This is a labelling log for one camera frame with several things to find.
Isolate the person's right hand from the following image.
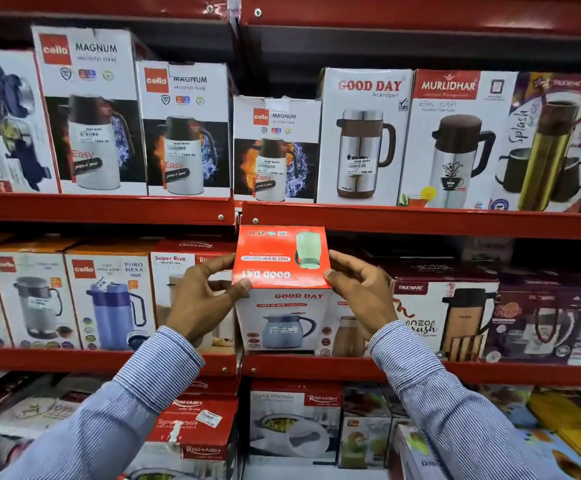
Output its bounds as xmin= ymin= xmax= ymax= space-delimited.
xmin=323 ymin=250 xmax=400 ymax=341

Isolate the person's left hand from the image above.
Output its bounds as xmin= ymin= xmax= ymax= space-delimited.
xmin=166 ymin=253 xmax=252 ymax=346

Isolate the red-top white kettle box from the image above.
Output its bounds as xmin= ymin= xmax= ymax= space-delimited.
xmin=232 ymin=225 xmax=333 ymax=353

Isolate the person's left forearm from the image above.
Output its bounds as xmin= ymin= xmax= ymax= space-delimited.
xmin=0 ymin=326 xmax=206 ymax=480

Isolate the person's right forearm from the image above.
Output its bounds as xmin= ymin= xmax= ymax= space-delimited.
xmin=368 ymin=320 xmax=554 ymax=480

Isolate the white box with brown jug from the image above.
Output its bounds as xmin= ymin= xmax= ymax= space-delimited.
xmin=320 ymin=289 xmax=372 ymax=358

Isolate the red-top white jug box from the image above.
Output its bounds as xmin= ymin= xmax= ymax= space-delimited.
xmin=150 ymin=239 xmax=238 ymax=354

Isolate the red box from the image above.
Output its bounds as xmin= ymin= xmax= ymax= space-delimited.
xmin=184 ymin=377 xmax=241 ymax=398

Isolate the dark maroon flat box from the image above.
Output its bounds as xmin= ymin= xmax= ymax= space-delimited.
xmin=360 ymin=247 xmax=501 ymax=284

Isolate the red metal shelf rack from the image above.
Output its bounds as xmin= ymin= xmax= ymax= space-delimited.
xmin=239 ymin=0 xmax=581 ymax=480
xmin=0 ymin=0 xmax=243 ymax=480

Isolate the white box with black flask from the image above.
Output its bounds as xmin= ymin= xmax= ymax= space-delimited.
xmin=392 ymin=279 xmax=500 ymax=362

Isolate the orange-top box with blue jug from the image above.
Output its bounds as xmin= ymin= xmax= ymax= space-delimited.
xmin=64 ymin=241 xmax=158 ymax=352

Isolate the white box with steel jug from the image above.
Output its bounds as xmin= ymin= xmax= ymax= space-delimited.
xmin=316 ymin=68 xmax=416 ymax=207

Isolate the small white flask box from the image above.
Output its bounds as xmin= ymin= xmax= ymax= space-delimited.
xmin=232 ymin=96 xmax=322 ymax=204

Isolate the red-top white casserole box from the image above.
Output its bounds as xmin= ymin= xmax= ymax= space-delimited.
xmin=123 ymin=394 xmax=239 ymax=480

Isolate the white box with casserole picture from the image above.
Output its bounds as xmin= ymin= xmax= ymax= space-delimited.
xmin=248 ymin=379 xmax=344 ymax=466

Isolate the box with juice glass picture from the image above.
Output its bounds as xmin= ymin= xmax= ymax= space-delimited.
xmin=338 ymin=384 xmax=395 ymax=470

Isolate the medium white flask box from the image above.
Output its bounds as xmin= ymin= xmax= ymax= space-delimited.
xmin=135 ymin=60 xmax=236 ymax=199

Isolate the red-label white steel jug box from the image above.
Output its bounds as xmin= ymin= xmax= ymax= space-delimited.
xmin=399 ymin=69 xmax=520 ymax=211

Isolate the white box with green print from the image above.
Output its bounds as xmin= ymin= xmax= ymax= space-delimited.
xmin=395 ymin=424 xmax=449 ymax=480

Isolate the orange-top box with grey jug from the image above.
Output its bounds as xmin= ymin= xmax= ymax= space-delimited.
xmin=0 ymin=239 xmax=82 ymax=351

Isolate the maroon box with cup set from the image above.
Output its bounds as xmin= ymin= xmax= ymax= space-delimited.
xmin=484 ymin=284 xmax=581 ymax=366

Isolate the large white flask box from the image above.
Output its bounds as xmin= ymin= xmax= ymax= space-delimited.
xmin=31 ymin=25 xmax=157 ymax=197

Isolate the white flat box with print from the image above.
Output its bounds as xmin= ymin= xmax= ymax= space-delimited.
xmin=0 ymin=390 xmax=93 ymax=440

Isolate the white box with gold flask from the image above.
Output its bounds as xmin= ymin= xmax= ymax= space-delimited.
xmin=488 ymin=72 xmax=581 ymax=214

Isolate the yellow box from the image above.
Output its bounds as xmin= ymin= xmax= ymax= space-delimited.
xmin=527 ymin=389 xmax=581 ymax=480

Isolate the white box with dark flask set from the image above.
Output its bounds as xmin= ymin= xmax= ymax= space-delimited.
xmin=0 ymin=49 xmax=61 ymax=194

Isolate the colourful food picture box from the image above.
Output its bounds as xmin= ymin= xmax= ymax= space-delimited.
xmin=515 ymin=428 xmax=581 ymax=480

